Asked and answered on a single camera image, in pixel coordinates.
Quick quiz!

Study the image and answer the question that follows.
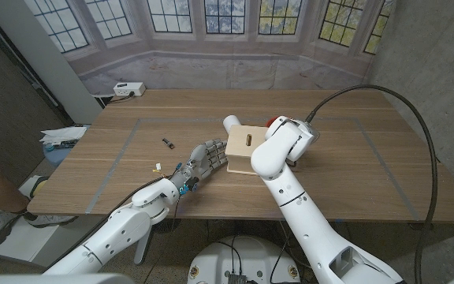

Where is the white floor mat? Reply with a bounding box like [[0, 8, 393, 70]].
[[0, 215, 69, 261]]

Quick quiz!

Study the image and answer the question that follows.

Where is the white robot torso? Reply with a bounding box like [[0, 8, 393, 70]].
[[187, 235, 302, 284]]

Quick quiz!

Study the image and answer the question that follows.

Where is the stack of white papers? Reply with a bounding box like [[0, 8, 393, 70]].
[[39, 125, 88, 145]]

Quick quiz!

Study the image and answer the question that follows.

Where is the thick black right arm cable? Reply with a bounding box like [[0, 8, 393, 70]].
[[304, 84, 439, 284]]

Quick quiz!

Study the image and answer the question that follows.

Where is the blue stool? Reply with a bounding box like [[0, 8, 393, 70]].
[[43, 141, 74, 166]]

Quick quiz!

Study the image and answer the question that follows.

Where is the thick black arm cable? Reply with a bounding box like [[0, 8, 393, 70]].
[[49, 175, 173, 269], [304, 84, 439, 284]]

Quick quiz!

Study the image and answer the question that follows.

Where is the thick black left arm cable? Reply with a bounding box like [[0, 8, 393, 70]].
[[49, 175, 173, 269]]

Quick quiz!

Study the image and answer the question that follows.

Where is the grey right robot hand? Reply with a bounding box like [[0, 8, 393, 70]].
[[304, 121, 321, 144]]

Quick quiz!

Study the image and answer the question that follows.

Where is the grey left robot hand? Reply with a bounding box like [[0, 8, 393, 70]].
[[169, 138, 229, 194]]

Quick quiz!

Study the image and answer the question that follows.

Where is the white paper roll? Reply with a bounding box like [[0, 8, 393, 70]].
[[222, 114, 243, 134]]

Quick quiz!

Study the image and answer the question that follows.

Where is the white power strip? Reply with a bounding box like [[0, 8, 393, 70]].
[[113, 81, 147, 98]]

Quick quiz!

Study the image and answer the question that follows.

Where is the printed window backdrop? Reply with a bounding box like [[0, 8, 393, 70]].
[[24, 0, 397, 95]]

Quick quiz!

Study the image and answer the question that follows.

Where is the wooden box with slot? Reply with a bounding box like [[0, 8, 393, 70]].
[[225, 125, 270, 176]]

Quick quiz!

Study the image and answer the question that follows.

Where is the grey table leg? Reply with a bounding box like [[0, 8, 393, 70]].
[[134, 228, 153, 265]]

